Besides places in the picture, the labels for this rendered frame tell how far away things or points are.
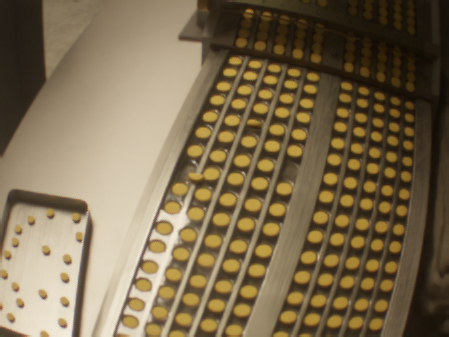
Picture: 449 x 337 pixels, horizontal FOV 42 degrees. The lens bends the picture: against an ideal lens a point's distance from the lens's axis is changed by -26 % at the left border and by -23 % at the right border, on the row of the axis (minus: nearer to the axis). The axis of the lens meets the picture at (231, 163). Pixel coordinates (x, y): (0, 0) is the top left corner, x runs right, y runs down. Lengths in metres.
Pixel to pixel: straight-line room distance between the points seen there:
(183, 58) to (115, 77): 0.09
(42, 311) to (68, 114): 0.30
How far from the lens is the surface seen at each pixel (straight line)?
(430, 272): 0.54
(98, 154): 0.77
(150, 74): 0.86
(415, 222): 0.52
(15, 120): 1.30
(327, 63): 0.63
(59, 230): 0.70
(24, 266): 0.68
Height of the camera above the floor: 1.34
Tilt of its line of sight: 46 degrees down
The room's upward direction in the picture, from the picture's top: 1 degrees clockwise
